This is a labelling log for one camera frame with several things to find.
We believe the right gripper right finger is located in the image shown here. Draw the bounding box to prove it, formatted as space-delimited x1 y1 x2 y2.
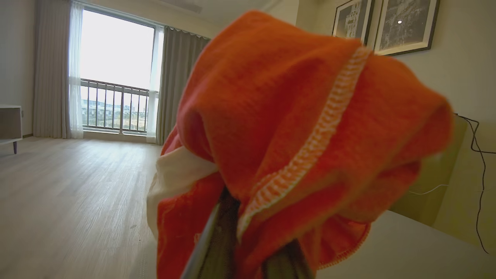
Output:
262 239 313 279

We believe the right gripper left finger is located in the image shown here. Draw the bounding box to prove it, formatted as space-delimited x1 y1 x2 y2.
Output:
181 188 241 279

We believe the red garment with white trim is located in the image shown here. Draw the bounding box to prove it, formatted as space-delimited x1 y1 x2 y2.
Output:
146 10 454 279

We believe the fabric sofa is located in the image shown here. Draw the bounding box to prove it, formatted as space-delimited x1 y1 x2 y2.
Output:
316 114 496 279

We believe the metal balcony railing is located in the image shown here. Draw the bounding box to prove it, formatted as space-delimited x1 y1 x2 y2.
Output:
80 78 150 134

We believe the white sheer curtain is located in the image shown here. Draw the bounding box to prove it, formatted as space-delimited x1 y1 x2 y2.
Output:
146 26 165 143
68 1 84 139

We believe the grey curtain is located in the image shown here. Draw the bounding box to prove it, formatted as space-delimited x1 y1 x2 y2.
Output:
156 26 211 146
33 0 72 139

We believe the large balcony window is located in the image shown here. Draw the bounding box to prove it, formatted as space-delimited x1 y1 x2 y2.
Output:
79 8 156 134

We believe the white wooden cabinet with legs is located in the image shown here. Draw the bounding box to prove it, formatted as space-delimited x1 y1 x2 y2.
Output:
0 105 23 155

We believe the framed black and white picture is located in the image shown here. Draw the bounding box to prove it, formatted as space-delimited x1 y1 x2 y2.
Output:
374 0 441 56
332 0 375 45

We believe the thin white cable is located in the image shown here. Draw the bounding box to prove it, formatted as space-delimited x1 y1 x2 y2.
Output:
408 184 450 196

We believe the thin black wall cable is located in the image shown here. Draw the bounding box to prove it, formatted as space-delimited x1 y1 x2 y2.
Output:
454 113 496 255

